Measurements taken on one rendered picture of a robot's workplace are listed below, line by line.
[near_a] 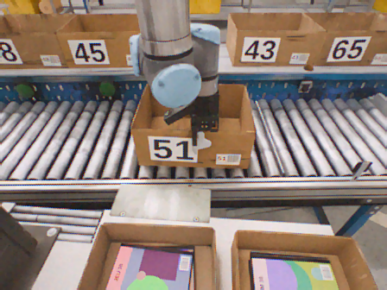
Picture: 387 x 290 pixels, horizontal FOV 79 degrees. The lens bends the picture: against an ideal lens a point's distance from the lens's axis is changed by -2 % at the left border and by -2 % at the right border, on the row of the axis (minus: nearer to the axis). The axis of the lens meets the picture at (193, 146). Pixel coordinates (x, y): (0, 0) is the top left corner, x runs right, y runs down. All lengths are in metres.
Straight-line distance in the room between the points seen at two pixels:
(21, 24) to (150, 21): 1.31
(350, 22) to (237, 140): 1.09
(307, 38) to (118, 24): 0.95
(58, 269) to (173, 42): 0.61
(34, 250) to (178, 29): 0.65
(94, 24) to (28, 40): 0.35
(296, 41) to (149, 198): 0.92
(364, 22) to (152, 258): 1.55
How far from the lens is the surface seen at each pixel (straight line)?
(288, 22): 1.51
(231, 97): 1.00
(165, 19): 0.40
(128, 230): 0.66
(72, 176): 0.92
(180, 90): 0.44
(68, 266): 0.74
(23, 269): 0.78
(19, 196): 1.01
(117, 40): 1.18
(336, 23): 1.62
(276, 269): 0.65
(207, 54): 0.60
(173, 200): 0.76
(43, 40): 1.30
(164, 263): 0.64
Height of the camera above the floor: 1.38
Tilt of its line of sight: 43 degrees down
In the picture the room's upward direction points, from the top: straight up
